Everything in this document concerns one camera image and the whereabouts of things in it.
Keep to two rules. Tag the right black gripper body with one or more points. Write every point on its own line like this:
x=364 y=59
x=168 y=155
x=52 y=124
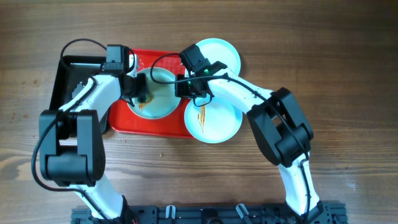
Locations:
x=185 y=88

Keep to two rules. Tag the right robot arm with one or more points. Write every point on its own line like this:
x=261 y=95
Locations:
x=281 y=130

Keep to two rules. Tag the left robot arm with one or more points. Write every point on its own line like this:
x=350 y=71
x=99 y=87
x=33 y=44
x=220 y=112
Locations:
x=69 y=155

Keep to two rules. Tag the white plate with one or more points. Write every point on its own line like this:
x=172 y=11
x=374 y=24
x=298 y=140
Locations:
x=215 y=49
x=160 y=102
x=212 y=120

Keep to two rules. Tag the white plate bottom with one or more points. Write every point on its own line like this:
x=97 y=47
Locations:
x=212 y=120

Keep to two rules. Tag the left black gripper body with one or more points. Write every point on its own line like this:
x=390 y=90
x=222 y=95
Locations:
x=137 y=87

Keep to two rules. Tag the green yellow sponge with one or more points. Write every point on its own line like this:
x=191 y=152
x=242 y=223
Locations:
x=144 y=99

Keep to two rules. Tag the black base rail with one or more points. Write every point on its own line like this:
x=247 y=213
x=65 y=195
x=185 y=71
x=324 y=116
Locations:
x=324 y=212

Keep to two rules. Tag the black metal tray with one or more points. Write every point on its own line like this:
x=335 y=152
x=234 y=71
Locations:
x=79 y=69

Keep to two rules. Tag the white plate top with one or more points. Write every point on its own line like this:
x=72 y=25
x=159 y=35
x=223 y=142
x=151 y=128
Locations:
x=215 y=49

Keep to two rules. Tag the red plastic tray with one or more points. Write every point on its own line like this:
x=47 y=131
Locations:
x=122 y=118

